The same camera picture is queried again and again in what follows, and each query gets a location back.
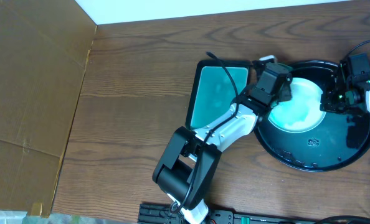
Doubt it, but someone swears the mint plate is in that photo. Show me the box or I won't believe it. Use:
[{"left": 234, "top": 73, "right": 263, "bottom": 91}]
[{"left": 268, "top": 78, "right": 326, "bottom": 133}]

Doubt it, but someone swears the green yellow scrub sponge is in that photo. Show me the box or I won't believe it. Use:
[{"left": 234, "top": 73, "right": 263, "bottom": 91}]
[{"left": 277, "top": 79, "right": 292, "bottom": 103}]

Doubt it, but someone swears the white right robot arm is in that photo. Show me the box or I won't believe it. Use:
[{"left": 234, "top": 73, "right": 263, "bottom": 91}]
[{"left": 320, "top": 62, "right": 370, "bottom": 116}]

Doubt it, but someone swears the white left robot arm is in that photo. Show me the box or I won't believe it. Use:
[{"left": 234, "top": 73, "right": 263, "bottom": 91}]
[{"left": 153, "top": 61, "right": 292, "bottom": 223}]

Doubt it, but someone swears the black rectangular water tray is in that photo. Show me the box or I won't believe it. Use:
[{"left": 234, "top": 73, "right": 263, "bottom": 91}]
[{"left": 185, "top": 59, "right": 251, "bottom": 130}]

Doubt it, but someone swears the round black serving tray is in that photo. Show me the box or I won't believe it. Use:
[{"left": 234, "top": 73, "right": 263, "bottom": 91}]
[{"left": 253, "top": 59, "right": 370, "bottom": 172}]

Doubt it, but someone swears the brown cardboard panel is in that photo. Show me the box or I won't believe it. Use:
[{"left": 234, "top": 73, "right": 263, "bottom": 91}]
[{"left": 0, "top": 0, "right": 97, "bottom": 217}]

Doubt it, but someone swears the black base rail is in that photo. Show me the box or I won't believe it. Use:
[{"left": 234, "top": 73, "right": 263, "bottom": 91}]
[{"left": 137, "top": 203, "right": 370, "bottom": 224}]

